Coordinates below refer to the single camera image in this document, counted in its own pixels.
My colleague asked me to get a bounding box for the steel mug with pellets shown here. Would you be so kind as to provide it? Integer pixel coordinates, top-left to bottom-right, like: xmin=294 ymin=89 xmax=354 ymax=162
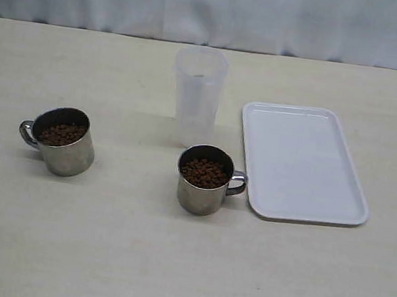
xmin=19 ymin=107 xmax=95 ymax=177
xmin=177 ymin=144 xmax=248 ymax=216

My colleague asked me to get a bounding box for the translucent plastic tall container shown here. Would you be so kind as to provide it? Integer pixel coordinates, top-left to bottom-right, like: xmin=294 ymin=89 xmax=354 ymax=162
xmin=175 ymin=46 xmax=229 ymax=147

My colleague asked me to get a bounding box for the white rectangular plastic tray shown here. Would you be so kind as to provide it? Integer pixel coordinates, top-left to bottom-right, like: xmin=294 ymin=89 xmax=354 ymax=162
xmin=242 ymin=102 xmax=370 ymax=226

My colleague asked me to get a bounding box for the white backdrop curtain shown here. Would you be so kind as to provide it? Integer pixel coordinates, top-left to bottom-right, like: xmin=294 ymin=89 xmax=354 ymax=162
xmin=0 ymin=0 xmax=397 ymax=69

